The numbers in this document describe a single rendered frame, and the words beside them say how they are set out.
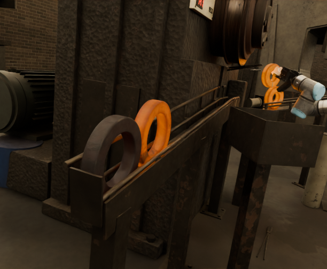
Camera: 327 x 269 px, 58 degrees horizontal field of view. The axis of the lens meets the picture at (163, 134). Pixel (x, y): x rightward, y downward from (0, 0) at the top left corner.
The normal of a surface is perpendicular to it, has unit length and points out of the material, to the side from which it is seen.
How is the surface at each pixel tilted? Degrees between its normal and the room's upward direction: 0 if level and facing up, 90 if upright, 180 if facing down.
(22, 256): 0
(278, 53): 90
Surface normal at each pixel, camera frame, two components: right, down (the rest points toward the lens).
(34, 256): 0.12, -0.96
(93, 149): -0.32, -0.25
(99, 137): -0.22, -0.52
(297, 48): -0.62, 0.11
